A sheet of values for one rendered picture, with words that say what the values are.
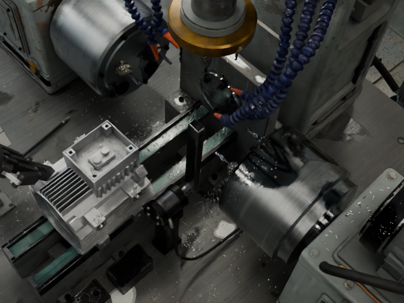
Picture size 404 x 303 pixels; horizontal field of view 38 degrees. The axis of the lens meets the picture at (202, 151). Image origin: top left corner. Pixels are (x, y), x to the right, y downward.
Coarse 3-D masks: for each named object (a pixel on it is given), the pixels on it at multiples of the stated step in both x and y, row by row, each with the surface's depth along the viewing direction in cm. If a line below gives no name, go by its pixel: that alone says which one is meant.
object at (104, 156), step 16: (96, 128) 125; (112, 128) 126; (80, 144) 124; (96, 144) 126; (112, 144) 126; (128, 144) 125; (80, 160) 124; (96, 160) 122; (112, 160) 124; (128, 160) 123; (80, 176) 122; (96, 176) 119; (112, 176) 122; (96, 192) 122
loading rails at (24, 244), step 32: (224, 128) 154; (160, 160) 154; (160, 192) 142; (32, 224) 136; (128, 224) 140; (32, 256) 138; (64, 256) 133; (96, 256) 138; (32, 288) 132; (64, 288) 137
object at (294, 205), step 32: (288, 128) 127; (224, 160) 132; (256, 160) 121; (288, 160) 121; (320, 160) 123; (224, 192) 125; (256, 192) 121; (288, 192) 118; (320, 192) 117; (352, 192) 127; (256, 224) 122; (288, 224) 118; (320, 224) 122; (288, 256) 122
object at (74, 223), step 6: (138, 168) 126; (144, 168) 127; (138, 174) 126; (144, 174) 127; (36, 186) 123; (42, 186) 124; (72, 216) 121; (66, 222) 120; (72, 222) 119; (78, 222) 120; (72, 228) 119; (78, 228) 120; (78, 252) 131
